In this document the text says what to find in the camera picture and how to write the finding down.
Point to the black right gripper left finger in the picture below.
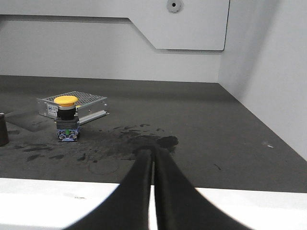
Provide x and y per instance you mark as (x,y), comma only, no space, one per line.
(128,206)

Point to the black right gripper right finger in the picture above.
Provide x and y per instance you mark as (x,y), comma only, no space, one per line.
(179,206)

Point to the yellow mushroom push button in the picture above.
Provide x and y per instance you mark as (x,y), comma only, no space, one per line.
(67,122)

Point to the silver mesh power supply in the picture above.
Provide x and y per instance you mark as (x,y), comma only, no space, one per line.
(88,107)

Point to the dark brown capacitor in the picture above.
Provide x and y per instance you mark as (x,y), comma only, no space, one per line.
(4,139)

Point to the white wall access panel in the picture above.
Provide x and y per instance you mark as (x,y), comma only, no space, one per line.
(166,24)

